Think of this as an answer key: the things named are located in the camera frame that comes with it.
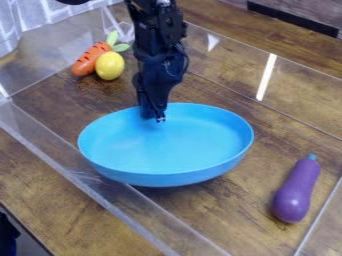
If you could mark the round blue tray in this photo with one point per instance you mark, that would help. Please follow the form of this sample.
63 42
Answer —
195 146

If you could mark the clear acrylic enclosure wall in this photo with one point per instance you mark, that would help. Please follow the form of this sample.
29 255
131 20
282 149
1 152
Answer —
270 71

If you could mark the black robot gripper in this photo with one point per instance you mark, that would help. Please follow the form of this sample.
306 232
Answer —
159 73

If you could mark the orange toy carrot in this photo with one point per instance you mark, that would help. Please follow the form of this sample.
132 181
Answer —
83 66

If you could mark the yellow toy lemon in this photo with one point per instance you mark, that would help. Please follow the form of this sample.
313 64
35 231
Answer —
110 66

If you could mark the purple toy eggplant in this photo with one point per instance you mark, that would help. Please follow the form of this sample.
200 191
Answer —
293 197

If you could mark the white patterned curtain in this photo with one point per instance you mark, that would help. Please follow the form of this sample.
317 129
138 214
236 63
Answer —
23 15

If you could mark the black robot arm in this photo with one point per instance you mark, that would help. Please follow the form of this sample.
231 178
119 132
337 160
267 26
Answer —
159 27

